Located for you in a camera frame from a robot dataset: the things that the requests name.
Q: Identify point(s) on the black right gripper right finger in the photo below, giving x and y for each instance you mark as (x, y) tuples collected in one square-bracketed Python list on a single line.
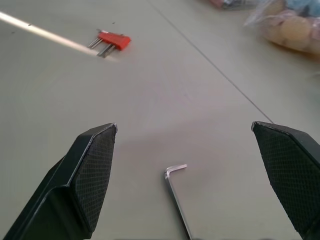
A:
[(292, 170)]

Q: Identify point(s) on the silver metal prong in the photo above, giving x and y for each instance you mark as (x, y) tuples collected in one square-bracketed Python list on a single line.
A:
[(106, 51)]

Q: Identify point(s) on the pink packaged items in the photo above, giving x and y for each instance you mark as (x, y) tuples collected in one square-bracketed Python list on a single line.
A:
[(225, 3)]

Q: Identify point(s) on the silver hex key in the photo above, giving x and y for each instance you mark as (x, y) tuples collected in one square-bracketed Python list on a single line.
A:
[(175, 192)]

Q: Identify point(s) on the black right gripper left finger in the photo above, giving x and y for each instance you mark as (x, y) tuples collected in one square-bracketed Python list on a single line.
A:
[(75, 190)]

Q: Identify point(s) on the red hex key set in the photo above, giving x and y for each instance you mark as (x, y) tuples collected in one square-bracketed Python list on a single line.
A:
[(114, 40)]

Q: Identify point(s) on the clear bag of balls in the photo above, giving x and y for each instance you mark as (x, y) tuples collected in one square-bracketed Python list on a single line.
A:
[(285, 27)]

